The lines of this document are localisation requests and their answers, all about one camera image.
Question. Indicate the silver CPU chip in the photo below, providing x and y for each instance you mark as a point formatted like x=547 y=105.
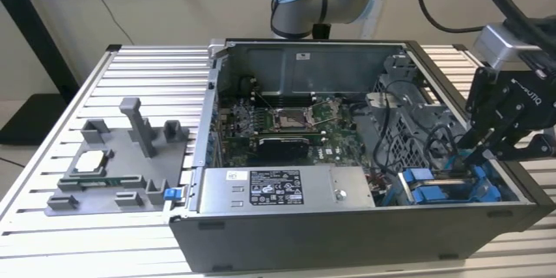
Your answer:
x=89 y=161

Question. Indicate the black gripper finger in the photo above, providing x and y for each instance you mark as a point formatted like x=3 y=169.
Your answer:
x=471 y=141
x=534 y=147

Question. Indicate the silver power supply unit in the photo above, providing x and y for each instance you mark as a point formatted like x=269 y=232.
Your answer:
x=218 y=190

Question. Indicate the blue case latch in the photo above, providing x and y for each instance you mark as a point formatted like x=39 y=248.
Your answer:
x=173 y=193

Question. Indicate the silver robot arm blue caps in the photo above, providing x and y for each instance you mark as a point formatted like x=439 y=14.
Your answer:
x=299 y=8

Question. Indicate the black RAM slots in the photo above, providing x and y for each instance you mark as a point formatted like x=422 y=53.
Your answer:
x=285 y=99

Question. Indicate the grey parts rack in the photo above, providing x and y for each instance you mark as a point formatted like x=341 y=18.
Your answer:
x=130 y=157

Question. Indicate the white case sticker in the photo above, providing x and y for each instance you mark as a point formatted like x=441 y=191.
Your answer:
x=303 y=56

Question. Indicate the black flat base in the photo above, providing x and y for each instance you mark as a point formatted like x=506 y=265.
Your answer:
x=31 y=118

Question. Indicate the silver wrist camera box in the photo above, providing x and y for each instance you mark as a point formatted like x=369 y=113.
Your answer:
x=499 y=45

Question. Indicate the thin metal locking lever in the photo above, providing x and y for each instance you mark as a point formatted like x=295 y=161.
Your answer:
x=265 y=101

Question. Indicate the green motherboard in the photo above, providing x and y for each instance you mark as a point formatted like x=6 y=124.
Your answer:
x=341 y=136

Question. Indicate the green RAM stick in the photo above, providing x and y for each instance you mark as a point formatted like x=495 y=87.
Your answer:
x=114 y=181

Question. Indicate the open black PC case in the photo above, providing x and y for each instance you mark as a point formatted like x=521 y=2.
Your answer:
x=313 y=242

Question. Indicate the grey metal disk bay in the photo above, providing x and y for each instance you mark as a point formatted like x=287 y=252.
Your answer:
x=405 y=121

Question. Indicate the black upright post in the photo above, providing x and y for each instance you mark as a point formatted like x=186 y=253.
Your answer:
x=31 y=14

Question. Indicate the CPU socket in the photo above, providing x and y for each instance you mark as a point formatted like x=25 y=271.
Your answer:
x=289 y=118

